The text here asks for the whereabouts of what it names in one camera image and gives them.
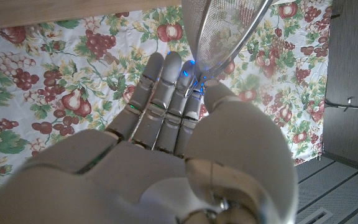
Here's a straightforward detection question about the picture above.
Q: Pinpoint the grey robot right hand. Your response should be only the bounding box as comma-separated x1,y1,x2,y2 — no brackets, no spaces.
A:
0,51,300,224

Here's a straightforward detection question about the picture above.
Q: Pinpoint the metal mesh sieve black handle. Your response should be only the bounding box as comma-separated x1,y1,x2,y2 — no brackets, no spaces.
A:
181,0,275,94

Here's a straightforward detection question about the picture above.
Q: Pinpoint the white air vent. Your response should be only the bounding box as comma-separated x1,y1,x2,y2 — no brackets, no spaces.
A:
298,207,334,224

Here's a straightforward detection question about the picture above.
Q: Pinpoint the floral fruit print backdrop cloth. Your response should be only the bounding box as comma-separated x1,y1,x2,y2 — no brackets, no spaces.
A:
0,0,334,208

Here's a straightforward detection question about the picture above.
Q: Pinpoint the thin black cable with clip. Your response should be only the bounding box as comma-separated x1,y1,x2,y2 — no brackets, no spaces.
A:
324,98,358,112

